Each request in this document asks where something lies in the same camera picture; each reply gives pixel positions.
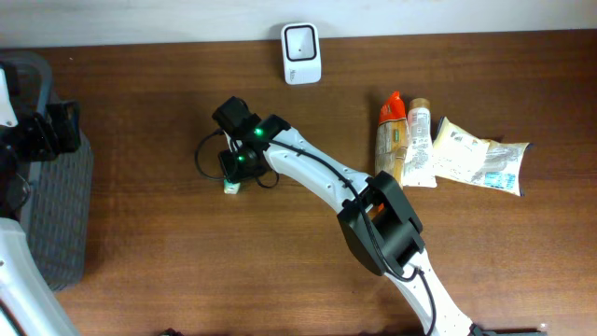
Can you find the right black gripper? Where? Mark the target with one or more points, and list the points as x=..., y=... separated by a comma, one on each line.
x=238, y=173

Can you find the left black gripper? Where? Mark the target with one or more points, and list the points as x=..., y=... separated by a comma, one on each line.
x=65, y=123

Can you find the green white tissue pack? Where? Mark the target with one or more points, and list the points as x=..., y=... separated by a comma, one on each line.
x=231, y=188

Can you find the orange spaghetti pack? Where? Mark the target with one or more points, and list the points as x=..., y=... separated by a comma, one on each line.
x=392, y=138

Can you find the white tube gold cap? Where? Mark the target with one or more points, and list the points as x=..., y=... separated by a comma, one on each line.
x=419, y=166

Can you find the yellow white snack bag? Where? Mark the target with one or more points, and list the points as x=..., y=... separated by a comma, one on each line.
x=462, y=157

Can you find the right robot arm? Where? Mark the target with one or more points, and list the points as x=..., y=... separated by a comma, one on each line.
x=376, y=219

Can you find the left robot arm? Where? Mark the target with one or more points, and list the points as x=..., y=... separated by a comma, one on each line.
x=28, y=306

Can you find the white barcode scanner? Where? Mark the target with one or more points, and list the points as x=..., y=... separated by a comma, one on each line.
x=301, y=53

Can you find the dark grey mesh basket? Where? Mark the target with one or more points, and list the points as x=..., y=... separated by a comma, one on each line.
x=50, y=199

